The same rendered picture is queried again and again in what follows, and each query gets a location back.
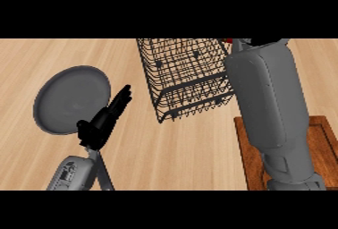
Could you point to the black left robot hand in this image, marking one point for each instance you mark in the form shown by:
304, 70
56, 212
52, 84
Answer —
100, 125

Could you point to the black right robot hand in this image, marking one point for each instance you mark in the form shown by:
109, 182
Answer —
263, 40

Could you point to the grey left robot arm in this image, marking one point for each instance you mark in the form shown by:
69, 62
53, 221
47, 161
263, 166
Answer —
72, 174

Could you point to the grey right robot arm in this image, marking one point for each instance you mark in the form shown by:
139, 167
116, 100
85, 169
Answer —
269, 107

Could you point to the red tomato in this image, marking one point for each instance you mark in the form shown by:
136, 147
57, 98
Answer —
227, 40

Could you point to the brown wooden cutting board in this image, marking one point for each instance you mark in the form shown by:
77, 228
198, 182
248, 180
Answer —
323, 149

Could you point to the grey round plate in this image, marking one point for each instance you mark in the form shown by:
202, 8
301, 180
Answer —
71, 100

